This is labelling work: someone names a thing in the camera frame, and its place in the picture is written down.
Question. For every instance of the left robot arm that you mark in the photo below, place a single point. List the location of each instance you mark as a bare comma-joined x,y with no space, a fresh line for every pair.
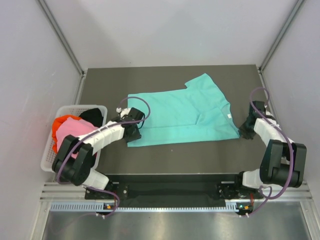
74,159

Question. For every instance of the black t shirt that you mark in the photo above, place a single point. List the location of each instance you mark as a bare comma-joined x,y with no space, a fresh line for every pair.
93,116

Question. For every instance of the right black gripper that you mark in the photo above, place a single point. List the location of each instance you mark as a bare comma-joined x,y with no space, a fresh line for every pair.
242,130

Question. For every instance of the left aluminium frame post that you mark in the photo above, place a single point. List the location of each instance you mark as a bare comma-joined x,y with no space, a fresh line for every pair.
60,35

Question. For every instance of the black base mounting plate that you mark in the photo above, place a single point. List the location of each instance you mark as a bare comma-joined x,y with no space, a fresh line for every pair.
177,190

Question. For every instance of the grey slotted cable duct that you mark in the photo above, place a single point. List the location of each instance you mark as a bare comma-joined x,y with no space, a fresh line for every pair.
103,207

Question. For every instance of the aluminium front rail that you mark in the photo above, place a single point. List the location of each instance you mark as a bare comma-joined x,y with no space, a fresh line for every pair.
52,191

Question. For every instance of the right aluminium frame post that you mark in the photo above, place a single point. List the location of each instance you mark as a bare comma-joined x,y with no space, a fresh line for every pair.
298,5

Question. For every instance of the white plastic basket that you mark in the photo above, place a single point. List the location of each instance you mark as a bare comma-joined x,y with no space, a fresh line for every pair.
75,110

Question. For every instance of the teal t shirt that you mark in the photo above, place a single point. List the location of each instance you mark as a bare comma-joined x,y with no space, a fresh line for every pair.
198,113

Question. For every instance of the orange t shirt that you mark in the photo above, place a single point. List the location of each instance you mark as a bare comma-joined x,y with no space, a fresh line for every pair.
55,126

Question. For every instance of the pink t shirt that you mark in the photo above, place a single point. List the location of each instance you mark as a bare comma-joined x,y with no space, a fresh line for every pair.
73,127

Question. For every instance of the aluminium frame post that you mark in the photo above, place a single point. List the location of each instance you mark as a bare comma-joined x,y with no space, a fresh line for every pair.
60,35
298,5

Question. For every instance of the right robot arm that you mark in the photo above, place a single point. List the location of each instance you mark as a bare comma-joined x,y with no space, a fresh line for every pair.
283,158

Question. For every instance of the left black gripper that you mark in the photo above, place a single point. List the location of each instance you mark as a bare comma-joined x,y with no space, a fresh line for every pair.
136,136

